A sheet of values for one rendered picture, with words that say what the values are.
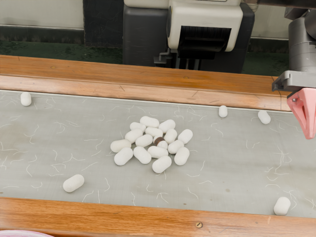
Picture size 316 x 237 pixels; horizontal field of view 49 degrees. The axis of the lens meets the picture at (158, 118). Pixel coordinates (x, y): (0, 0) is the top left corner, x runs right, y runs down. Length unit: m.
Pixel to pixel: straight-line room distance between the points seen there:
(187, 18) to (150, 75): 0.38
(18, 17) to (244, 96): 2.22
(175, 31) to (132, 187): 0.69
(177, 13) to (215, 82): 0.38
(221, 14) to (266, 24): 1.73
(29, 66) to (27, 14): 1.93
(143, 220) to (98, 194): 0.10
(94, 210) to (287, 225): 0.27
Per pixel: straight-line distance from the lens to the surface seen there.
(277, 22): 2.88
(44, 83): 0.79
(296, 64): 0.62
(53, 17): 2.73
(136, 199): 0.55
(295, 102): 0.63
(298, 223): 0.54
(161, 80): 0.78
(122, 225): 0.49
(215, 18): 1.14
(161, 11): 1.44
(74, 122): 0.69
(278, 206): 0.56
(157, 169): 0.57
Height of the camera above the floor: 1.16
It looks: 36 degrees down
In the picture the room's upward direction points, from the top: 5 degrees clockwise
